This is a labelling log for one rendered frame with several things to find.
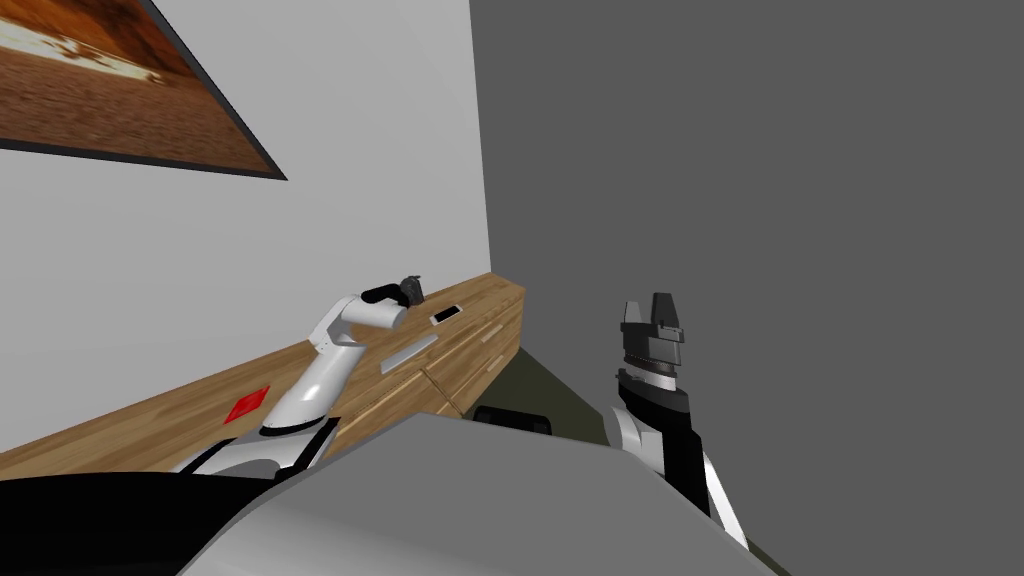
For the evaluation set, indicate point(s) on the black and white phone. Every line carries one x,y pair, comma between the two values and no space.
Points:
446,315

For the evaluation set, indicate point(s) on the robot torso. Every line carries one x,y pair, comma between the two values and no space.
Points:
480,512

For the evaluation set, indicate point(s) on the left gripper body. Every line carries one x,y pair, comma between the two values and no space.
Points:
413,293

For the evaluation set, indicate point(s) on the wooden sideboard with drawers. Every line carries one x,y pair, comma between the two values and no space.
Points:
160,412

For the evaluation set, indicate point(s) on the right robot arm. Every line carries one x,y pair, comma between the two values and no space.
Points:
668,436

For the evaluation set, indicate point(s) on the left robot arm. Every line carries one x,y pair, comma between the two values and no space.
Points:
320,384

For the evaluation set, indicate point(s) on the red flat book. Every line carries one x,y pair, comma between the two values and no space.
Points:
246,406

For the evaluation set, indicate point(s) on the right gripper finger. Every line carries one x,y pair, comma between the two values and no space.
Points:
631,313
665,310

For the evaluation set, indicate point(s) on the grey flat slab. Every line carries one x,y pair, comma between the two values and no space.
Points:
409,354

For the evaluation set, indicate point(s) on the brown picture with dark frame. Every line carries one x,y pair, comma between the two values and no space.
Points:
104,88

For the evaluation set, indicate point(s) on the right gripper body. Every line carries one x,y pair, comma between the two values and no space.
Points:
654,348

